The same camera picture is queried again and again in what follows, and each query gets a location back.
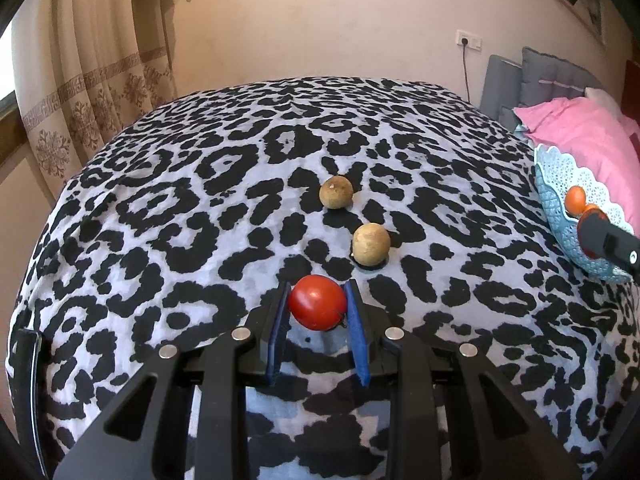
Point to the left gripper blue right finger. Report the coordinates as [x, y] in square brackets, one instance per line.
[388, 357]

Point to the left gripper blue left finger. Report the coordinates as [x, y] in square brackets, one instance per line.
[250, 355]

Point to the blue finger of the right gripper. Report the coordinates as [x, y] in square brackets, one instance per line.
[600, 239]

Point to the large orange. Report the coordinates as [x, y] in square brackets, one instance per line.
[575, 201]

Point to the light blue lattice fruit basket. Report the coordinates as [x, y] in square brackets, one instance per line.
[566, 191]

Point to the large red tomato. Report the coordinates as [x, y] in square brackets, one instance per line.
[317, 303]

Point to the brown round fruit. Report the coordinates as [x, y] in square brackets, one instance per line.
[336, 193]
[370, 244]

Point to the pink blanket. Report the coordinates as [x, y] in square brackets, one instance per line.
[596, 139]

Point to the white pillow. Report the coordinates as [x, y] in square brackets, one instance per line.
[604, 100]

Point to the leopard print table cloth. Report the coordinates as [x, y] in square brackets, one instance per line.
[192, 216]

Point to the beige patterned curtain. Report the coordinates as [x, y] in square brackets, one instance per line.
[84, 70]

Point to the white wall socket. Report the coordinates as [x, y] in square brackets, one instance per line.
[469, 40]

